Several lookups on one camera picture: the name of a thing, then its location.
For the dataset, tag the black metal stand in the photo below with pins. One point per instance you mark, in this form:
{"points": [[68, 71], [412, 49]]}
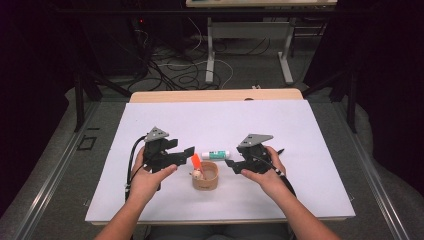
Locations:
{"points": [[351, 100], [79, 100]]}

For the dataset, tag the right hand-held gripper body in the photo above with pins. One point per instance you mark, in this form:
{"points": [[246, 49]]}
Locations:
{"points": [[258, 160]]}

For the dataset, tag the tan pen holder with bear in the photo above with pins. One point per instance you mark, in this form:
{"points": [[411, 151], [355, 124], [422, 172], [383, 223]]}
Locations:
{"points": [[206, 184]]}

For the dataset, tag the orange marker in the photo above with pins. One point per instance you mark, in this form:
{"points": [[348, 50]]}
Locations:
{"points": [[196, 160]]}

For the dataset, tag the metal floor rail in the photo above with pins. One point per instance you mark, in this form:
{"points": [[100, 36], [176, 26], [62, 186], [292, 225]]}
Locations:
{"points": [[376, 180], [50, 180]]}

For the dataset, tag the white desk frame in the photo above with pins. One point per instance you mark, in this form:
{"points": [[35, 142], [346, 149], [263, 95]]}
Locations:
{"points": [[250, 30]]}

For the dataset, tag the person's right hand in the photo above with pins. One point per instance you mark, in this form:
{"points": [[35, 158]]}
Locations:
{"points": [[271, 183]]}

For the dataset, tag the black pen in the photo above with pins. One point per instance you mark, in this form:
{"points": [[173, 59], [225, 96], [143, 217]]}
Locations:
{"points": [[280, 151]]}

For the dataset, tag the person's left hand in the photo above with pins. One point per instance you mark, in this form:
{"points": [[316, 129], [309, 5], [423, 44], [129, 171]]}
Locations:
{"points": [[145, 183]]}

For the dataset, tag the white table sheet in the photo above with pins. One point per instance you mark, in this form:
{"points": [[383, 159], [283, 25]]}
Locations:
{"points": [[216, 123]]}

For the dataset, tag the green and white glue stick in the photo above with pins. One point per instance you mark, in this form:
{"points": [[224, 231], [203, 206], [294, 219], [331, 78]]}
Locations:
{"points": [[216, 154]]}

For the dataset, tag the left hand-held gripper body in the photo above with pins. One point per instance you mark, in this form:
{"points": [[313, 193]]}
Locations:
{"points": [[156, 156]]}

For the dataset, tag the black equipment box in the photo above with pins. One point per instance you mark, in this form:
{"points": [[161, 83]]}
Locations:
{"points": [[113, 46]]}

